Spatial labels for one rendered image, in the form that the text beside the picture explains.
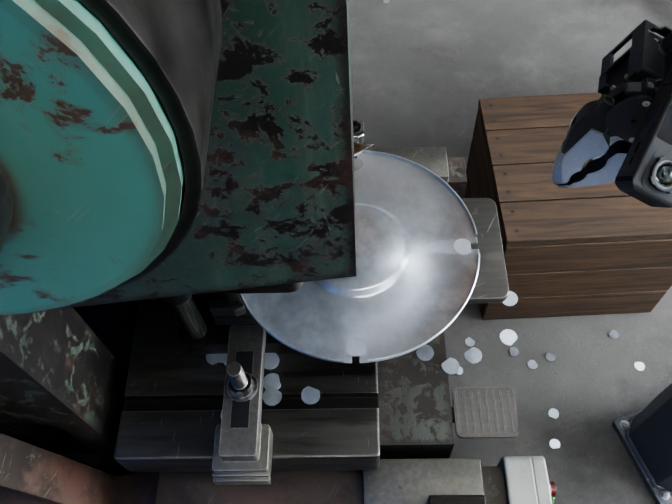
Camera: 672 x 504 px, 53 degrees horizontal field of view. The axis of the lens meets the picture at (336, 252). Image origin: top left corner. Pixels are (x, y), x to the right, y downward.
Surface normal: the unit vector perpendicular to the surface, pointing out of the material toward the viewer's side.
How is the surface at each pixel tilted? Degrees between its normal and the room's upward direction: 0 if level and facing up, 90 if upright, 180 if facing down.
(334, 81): 90
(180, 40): 79
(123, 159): 90
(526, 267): 90
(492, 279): 0
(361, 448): 0
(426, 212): 0
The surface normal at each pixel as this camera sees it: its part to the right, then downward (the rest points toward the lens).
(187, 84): 0.99, -0.06
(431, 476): -0.04, -0.52
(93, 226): 0.00, 0.85
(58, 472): 0.95, -0.17
